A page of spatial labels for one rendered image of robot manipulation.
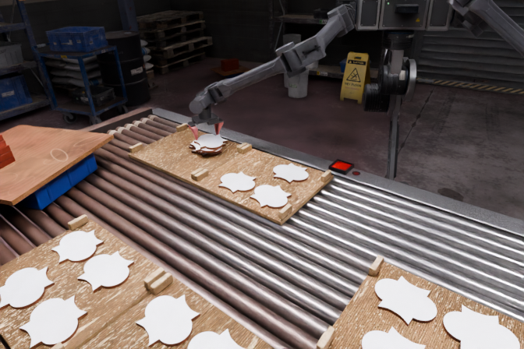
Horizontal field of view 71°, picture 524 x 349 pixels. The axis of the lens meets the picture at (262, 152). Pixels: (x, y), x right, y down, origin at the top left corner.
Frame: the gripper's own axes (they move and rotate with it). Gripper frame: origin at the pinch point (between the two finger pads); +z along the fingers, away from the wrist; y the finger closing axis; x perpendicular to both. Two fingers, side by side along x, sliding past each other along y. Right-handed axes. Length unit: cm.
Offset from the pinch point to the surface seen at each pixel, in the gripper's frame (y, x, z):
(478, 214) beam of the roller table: 57, -91, 6
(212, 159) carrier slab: -2.8, -11.8, 5.3
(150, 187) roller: -30.3, -16.1, 7.7
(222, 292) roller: -28, -76, 7
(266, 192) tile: 2.6, -47.0, 3.8
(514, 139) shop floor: 334, 23, 93
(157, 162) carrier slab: -23.2, -1.7, 5.7
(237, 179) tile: -1.9, -33.5, 4.0
